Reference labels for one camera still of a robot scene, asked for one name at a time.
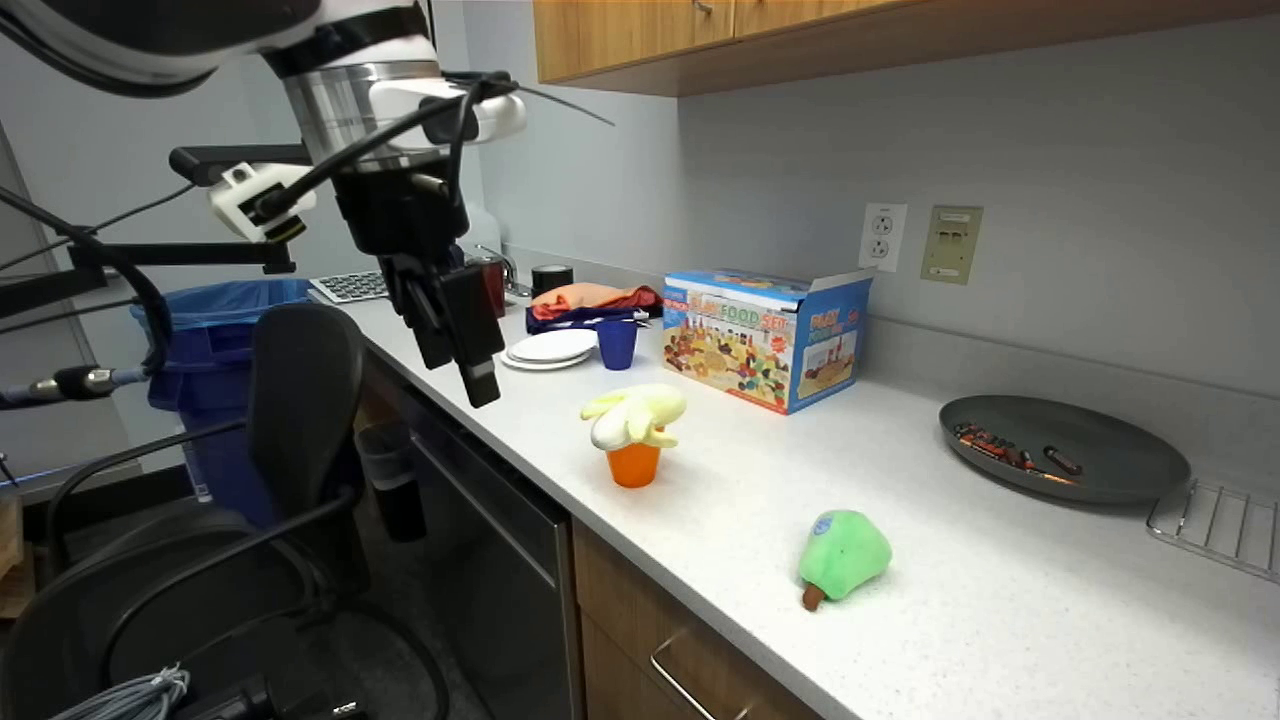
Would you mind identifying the black dishwasher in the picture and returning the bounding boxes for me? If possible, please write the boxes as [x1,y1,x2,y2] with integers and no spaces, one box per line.
[405,406,583,720]

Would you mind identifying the dark grey round plate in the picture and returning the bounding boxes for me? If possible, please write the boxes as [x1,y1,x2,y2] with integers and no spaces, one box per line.
[937,394,1196,511]

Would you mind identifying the grey keyboard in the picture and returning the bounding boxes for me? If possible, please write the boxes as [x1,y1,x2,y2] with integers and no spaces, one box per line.
[308,269,392,312]

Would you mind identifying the metal drawer handle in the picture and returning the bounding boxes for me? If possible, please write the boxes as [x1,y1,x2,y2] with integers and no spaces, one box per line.
[649,658,721,720]

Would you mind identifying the white wall outlet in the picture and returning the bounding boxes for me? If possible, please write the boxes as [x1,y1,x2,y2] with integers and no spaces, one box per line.
[854,199,912,278]

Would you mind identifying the wire dish rack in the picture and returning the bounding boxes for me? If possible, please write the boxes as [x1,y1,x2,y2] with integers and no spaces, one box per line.
[1142,472,1280,588]

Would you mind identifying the red food bits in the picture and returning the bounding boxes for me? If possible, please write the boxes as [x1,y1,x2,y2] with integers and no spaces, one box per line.
[956,424,1087,488]

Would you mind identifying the black office chair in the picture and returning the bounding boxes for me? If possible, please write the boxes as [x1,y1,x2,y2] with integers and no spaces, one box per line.
[0,300,450,720]

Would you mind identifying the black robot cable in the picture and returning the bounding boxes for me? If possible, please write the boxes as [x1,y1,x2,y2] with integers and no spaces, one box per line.
[0,183,175,413]

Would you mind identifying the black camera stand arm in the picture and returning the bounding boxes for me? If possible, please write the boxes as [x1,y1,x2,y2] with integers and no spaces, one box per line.
[0,223,299,325]

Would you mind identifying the blue cup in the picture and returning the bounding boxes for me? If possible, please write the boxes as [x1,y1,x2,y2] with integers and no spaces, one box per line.
[593,312,640,373]

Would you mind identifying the white plate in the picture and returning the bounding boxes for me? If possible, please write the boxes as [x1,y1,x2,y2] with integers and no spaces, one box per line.
[496,325,598,376]

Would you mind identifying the wooden upper cabinet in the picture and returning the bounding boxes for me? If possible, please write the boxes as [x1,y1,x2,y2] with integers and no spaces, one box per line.
[533,0,1280,99]

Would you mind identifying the black camera on stand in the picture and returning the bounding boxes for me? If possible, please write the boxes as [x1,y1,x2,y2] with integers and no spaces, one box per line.
[169,139,311,188]

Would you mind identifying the red food package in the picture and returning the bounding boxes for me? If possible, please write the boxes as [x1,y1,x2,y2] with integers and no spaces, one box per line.
[523,279,666,336]

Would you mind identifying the yellow banana plushie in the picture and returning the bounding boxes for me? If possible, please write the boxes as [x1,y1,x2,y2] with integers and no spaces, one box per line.
[574,380,693,457]

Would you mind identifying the grey cloth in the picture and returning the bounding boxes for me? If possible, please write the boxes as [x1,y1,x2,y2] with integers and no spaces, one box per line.
[50,666,194,720]

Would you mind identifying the blue trash bin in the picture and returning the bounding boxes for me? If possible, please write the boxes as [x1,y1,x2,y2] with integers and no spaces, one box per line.
[131,278,315,532]

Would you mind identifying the orange plastic cup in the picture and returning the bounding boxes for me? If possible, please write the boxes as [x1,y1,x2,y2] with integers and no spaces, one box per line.
[604,436,666,491]

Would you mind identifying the green plushie with brown stem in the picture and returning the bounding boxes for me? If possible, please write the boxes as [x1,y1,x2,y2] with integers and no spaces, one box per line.
[796,509,895,618]

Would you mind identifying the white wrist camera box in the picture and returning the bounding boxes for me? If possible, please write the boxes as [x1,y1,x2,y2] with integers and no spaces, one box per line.
[208,157,319,247]

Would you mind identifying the beige wall switch plate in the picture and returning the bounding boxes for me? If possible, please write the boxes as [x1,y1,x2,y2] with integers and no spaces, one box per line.
[914,199,987,287]

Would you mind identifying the black cup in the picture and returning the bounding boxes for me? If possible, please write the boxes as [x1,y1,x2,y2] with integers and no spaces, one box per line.
[529,261,574,300]

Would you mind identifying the colourful toy box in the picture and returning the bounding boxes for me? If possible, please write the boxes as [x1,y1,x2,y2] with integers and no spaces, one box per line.
[659,269,875,418]

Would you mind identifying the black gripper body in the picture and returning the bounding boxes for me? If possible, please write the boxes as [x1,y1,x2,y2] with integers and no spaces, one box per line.
[331,163,472,278]

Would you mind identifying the wooden cabinet drawer front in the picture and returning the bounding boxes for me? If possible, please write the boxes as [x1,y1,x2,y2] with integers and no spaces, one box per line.
[567,522,825,720]

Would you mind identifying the red mug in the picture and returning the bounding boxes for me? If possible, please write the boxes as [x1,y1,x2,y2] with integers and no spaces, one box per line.
[477,258,515,322]

